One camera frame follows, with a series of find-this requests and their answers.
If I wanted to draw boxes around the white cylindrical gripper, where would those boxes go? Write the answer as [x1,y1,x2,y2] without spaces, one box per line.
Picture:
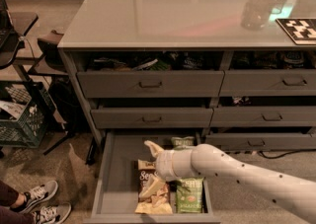
[139,140,198,199]

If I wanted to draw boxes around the brown sea salt chip bag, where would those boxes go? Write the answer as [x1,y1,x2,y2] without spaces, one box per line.
[135,160,173,214]

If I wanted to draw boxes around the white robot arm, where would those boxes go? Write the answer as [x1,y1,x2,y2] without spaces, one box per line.
[139,140,316,224]

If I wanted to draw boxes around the rear green chip bag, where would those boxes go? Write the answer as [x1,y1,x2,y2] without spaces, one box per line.
[171,136,195,149]

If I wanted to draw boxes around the green chip bag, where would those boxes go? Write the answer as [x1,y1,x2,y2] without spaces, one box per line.
[176,178,203,213]
[171,136,195,149]

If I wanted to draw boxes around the front green chip bag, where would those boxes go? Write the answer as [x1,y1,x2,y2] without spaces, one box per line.
[176,178,203,213]

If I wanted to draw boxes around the open bottom left drawer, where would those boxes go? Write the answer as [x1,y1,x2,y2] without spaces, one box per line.
[84,129,220,224]

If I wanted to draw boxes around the middle left drawer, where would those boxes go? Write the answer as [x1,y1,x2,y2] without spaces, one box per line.
[91,108,213,129]

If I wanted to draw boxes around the middle right drawer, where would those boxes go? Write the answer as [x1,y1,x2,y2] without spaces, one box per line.
[210,106,316,127]

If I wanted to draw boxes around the top left drawer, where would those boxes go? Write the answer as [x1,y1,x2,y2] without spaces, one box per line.
[77,70,224,98]

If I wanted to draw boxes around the snacks in top left drawer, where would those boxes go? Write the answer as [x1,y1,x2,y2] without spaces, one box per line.
[86,51,221,71]

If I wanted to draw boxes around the snacks in drawer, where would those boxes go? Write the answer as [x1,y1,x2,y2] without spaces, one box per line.
[86,51,221,71]
[230,50,315,69]

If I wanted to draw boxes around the grey cabinet with counter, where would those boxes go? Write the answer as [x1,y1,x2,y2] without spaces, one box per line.
[59,0,316,142]

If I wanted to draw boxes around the top right drawer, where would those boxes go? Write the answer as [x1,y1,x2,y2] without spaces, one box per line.
[220,69,316,97]

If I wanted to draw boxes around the snacks in top right drawer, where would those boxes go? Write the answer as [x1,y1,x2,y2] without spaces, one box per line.
[230,50,315,69]

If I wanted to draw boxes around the lower grey sneaker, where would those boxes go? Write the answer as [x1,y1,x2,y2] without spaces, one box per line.
[33,202,72,224]

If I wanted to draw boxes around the grey sneaker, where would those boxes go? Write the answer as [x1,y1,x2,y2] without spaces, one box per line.
[10,181,58,213]
[33,202,72,224]

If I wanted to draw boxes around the upper grey sneaker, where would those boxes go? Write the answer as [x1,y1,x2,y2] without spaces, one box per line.
[10,181,58,213]

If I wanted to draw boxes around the green plastic crate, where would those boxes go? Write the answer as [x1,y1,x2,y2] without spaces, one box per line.
[0,80,54,148]

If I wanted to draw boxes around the person leg maroon trousers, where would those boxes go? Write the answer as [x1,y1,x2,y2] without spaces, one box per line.
[0,181,34,224]

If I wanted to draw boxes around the black white marker board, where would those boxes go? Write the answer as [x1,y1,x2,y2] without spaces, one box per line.
[276,18,316,45]

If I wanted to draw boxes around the black cable on floor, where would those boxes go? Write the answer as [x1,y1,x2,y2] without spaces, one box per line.
[257,149,316,160]

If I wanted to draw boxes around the black chair frame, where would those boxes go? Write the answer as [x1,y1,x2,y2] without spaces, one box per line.
[0,0,75,157]

